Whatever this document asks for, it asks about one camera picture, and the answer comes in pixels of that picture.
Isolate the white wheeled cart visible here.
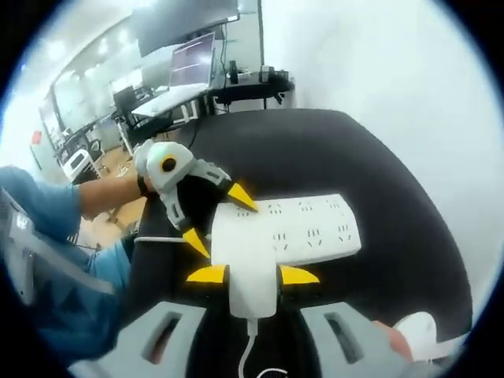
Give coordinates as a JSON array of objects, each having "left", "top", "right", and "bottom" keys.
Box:
[{"left": 61, "top": 148, "right": 102, "bottom": 179}]

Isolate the white power strip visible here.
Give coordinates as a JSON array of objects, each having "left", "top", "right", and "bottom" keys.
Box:
[{"left": 209, "top": 193, "right": 363, "bottom": 273}]

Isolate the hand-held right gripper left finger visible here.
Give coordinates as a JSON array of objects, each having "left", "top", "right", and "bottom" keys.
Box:
[{"left": 69, "top": 265, "right": 232, "bottom": 378}]

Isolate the grey chest strap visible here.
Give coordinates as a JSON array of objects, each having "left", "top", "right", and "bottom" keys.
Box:
[{"left": 34, "top": 250, "right": 118, "bottom": 295}]

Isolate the black-framed glass board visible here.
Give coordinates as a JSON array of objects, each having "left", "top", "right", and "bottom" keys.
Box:
[{"left": 235, "top": 0, "right": 266, "bottom": 69}]

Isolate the grey chest-worn device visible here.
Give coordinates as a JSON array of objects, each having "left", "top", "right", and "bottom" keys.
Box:
[{"left": 0, "top": 187, "right": 41, "bottom": 307}]

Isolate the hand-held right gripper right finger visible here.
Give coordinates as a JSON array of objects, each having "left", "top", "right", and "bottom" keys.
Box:
[{"left": 277, "top": 265, "right": 419, "bottom": 378}]

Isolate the person's right hand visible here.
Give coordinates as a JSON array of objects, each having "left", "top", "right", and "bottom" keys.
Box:
[{"left": 371, "top": 321, "right": 415, "bottom": 361}]

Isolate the black side table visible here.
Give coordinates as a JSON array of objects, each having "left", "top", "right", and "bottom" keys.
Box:
[{"left": 207, "top": 68, "right": 296, "bottom": 116}]

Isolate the white desk lamp plug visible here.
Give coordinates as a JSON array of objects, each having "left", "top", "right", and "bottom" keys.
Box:
[{"left": 228, "top": 259, "right": 282, "bottom": 318}]

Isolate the laptop with lit screen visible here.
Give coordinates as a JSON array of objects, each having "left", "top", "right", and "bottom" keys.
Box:
[{"left": 169, "top": 31, "right": 217, "bottom": 91}]

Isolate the white office desk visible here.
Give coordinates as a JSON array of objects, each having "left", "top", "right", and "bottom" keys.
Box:
[{"left": 131, "top": 83, "right": 210, "bottom": 120}]

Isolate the thin white lamp cable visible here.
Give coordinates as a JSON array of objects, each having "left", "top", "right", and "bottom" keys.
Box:
[{"left": 239, "top": 316, "right": 291, "bottom": 378}]

